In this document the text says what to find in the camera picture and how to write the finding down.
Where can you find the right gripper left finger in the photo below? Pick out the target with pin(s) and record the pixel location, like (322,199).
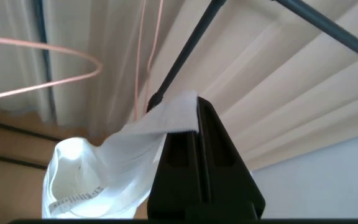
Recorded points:
(179,174)

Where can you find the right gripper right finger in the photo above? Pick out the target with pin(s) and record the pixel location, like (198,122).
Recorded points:
(228,180)

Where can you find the white shirt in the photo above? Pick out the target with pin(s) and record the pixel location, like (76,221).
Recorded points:
(104,168)

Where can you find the beige curtain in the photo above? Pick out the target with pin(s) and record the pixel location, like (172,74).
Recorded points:
(275,93)
(8,25)

